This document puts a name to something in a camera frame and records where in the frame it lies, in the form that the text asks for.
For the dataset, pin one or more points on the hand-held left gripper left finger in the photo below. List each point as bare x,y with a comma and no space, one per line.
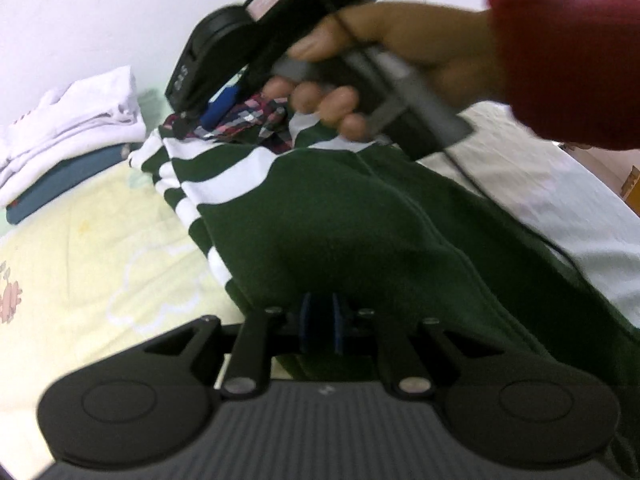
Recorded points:
305,322

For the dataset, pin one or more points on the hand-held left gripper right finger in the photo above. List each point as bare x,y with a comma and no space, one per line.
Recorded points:
339,322

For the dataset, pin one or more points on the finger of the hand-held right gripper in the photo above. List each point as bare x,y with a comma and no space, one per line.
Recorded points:
220,107

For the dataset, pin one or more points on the red plaid shirt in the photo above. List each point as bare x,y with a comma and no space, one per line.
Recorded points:
250,115

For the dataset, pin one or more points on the green white striped sweater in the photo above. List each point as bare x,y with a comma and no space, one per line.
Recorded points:
350,220

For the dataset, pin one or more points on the person's right forearm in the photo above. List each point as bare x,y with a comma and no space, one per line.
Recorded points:
565,60

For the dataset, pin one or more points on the folded white clothes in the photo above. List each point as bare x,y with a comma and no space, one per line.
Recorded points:
75,120

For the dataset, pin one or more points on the person's right hand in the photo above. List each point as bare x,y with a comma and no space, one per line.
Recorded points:
425,30

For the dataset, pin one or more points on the folded blue garment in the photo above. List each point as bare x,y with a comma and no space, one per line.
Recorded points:
60,180

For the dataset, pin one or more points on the yellow cartoon blanket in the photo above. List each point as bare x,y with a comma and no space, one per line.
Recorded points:
100,260

